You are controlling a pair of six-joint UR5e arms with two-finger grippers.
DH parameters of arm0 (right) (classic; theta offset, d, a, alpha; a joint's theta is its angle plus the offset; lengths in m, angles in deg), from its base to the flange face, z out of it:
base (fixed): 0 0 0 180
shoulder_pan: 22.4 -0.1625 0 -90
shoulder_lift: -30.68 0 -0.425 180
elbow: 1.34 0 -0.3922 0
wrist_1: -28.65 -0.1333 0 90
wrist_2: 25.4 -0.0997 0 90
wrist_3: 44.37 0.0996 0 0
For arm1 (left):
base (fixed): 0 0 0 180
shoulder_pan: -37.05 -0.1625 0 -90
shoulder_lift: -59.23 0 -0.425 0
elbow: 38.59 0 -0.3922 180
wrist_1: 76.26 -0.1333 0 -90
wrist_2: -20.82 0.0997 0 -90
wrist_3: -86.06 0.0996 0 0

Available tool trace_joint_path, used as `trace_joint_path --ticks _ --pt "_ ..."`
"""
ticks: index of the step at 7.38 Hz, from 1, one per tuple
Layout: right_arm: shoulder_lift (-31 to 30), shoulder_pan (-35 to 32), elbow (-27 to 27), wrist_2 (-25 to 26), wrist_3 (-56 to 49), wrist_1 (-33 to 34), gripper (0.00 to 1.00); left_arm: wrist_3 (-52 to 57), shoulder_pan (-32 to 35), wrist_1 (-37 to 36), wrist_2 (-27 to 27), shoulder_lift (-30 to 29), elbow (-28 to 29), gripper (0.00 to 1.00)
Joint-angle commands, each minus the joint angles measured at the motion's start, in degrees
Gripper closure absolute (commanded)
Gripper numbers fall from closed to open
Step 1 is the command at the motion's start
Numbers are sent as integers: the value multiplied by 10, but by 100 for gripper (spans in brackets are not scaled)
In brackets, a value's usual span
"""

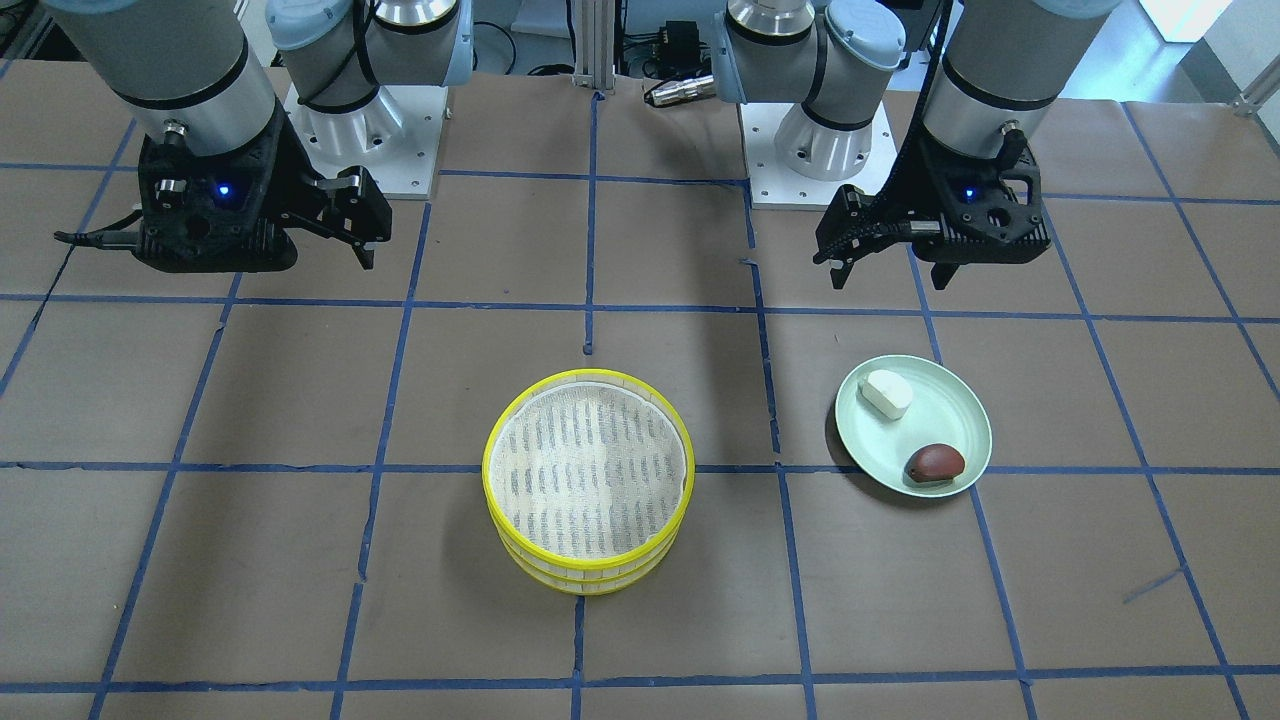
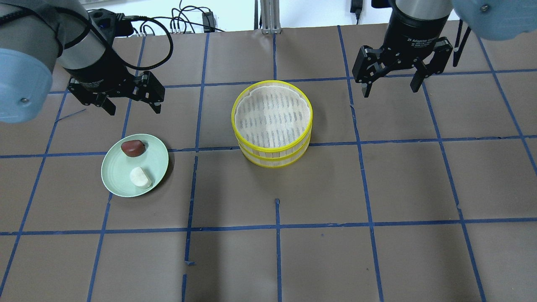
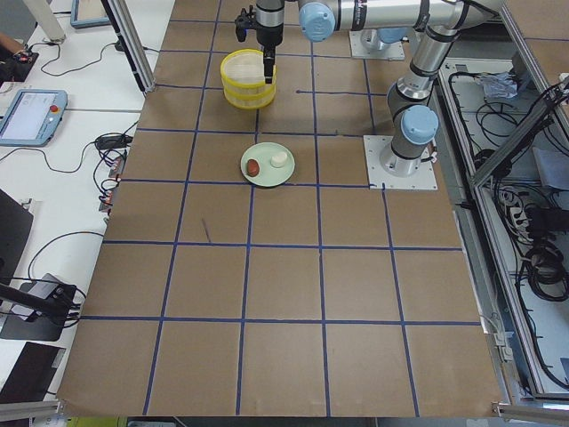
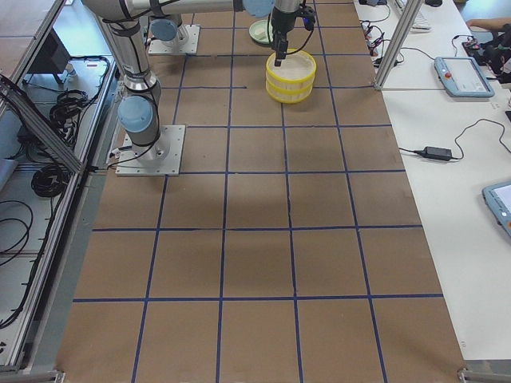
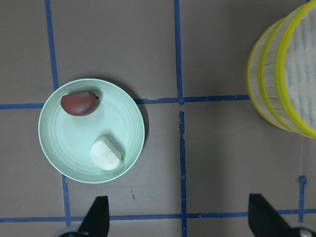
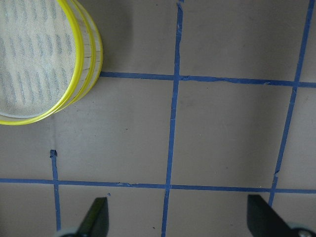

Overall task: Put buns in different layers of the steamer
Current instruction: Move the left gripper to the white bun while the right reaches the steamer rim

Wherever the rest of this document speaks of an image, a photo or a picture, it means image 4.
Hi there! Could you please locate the aluminium frame post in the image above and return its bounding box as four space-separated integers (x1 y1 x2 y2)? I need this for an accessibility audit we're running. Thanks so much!
374 0 422 90

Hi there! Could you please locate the coiled black cable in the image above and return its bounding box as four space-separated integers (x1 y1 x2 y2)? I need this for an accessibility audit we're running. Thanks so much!
31 164 69 199

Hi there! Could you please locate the teach pendant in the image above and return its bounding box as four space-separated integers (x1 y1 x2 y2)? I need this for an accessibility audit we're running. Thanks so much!
482 181 510 235
434 57 494 99

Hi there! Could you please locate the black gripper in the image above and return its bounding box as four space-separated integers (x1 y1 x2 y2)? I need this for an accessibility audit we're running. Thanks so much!
271 0 315 66

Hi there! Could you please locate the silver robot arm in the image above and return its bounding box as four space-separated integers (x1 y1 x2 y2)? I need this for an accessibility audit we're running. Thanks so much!
149 14 189 44
84 0 316 104

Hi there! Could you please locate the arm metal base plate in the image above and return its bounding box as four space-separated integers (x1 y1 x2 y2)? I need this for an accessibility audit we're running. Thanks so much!
149 24 200 56
115 125 185 176

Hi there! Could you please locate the yellow steamer layer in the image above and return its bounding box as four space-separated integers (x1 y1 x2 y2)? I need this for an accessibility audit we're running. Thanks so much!
265 80 313 104
265 51 317 89

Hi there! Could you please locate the aluminium side frame rail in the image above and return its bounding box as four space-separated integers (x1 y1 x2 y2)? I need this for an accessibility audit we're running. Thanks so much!
1 74 85 173

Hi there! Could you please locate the far teach pendant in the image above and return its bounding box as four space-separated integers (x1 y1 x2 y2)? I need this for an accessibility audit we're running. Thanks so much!
434 57 494 99

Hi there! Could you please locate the black power adapter with cable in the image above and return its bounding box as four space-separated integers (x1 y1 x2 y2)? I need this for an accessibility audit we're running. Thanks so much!
398 118 510 162

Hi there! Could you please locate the yellow steamer bottom layer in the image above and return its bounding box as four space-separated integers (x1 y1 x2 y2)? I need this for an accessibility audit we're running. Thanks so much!
265 80 313 104

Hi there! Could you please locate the light green plate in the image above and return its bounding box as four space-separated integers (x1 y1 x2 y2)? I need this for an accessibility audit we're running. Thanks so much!
248 19 272 45

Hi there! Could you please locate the near teach pendant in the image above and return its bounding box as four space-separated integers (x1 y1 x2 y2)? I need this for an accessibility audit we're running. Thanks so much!
482 181 510 235

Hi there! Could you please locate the yellow steamer top layer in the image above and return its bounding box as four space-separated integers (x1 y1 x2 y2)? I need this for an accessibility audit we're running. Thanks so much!
265 51 317 89

